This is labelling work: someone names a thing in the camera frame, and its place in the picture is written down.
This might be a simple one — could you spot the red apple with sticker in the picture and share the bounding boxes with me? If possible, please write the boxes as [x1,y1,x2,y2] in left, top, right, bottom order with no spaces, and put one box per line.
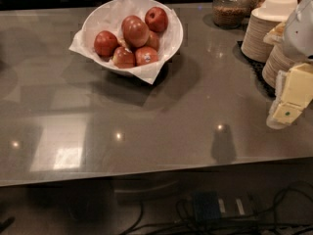
[135,46,158,66]

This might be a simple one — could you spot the white paper bowl liner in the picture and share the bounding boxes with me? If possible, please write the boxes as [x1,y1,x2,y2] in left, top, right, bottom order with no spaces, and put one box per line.
[68,0,182,85]

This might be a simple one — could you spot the black mat under plates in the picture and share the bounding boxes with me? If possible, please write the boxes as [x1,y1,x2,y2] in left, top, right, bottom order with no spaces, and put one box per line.
[241,52,275,99]

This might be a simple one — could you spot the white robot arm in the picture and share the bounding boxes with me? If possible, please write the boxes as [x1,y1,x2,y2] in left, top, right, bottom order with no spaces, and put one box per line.
[266,0,313,129]

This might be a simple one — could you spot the front stack paper plates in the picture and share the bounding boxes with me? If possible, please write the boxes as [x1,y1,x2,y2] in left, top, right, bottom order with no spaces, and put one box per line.
[262,44,295,88]

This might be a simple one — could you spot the glass jar with grains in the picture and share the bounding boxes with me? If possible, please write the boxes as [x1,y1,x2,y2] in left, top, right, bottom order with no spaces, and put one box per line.
[212,0,250,28]

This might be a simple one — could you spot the tall stack paper plates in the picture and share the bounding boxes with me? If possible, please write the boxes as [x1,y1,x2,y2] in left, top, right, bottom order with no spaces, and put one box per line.
[241,8,284,63]

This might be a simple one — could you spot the black cables on floor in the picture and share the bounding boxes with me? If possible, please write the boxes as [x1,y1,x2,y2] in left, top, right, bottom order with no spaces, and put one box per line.
[117,179,313,235]

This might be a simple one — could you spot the large red apple centre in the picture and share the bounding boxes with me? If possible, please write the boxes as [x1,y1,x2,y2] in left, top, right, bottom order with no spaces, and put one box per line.
[121,15,150,48]

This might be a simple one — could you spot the blue box under table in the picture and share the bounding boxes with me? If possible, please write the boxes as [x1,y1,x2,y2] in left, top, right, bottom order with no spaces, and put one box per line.
[192,192,221,222]

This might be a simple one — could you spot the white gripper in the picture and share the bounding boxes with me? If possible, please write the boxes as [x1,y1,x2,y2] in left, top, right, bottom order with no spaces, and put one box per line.
[266,64,313,129]

